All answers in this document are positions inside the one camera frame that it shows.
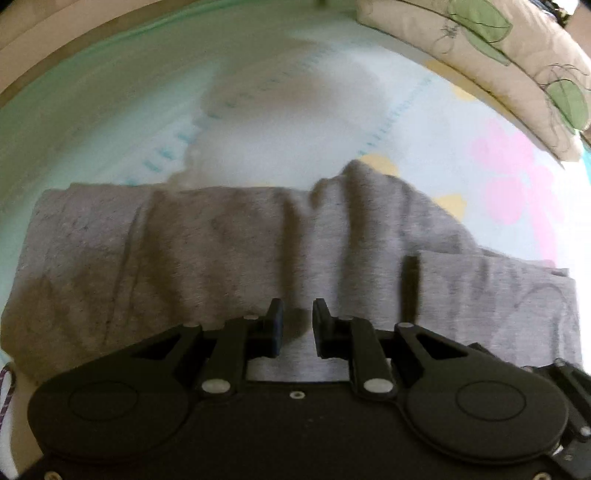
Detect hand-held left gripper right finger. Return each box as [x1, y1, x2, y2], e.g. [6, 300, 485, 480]
[312, 298, 498, 399]

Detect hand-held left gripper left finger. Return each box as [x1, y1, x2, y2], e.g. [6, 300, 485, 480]
[99, 298, 284, 398]

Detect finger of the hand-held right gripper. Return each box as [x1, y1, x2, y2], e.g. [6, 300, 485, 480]
[524, 355, 591, 480]

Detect grey pants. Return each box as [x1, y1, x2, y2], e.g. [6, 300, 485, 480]
[0, 159, 583, 385]

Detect bed with pastel patterned sheet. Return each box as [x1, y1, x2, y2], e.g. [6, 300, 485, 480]
[0, 0, 591, 480]

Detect folded cream quilt leaf print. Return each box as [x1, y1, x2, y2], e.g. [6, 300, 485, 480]
[355, 0, 591, 162]

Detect purple white cord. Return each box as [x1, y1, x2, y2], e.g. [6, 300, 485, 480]
[0, 364, 17, 418]

